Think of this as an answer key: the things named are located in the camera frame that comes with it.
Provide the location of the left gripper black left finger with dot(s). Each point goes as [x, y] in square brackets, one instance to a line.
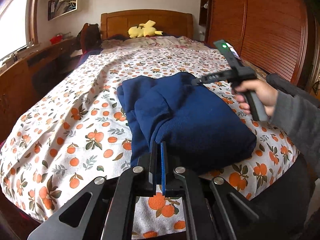
[105, 208]

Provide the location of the navy blue coat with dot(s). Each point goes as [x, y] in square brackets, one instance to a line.
[196, 125]

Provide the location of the wooden headboard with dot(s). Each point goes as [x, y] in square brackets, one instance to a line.
[171, 22]

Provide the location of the orange print bed sheet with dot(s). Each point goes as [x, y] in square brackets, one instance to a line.
[79, 131]

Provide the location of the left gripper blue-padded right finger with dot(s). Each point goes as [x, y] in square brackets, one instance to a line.
[212, 208]

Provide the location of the window with wooden frame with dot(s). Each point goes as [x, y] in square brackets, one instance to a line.
[18, 25]

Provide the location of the red bowl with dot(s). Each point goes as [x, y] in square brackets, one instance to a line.
[56, 39]

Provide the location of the floral quilt near headboard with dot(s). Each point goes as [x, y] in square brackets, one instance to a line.
[155, 41]

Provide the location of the long wooden desk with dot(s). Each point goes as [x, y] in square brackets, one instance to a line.
[18, 91]

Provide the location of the yellow plush toy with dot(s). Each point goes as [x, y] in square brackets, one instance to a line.
[144, 30]

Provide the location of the wooden wardrobe with louvred doors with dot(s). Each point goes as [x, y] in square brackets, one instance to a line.
[278, 36]

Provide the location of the right hand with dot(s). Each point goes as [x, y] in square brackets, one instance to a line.
[266, 94]

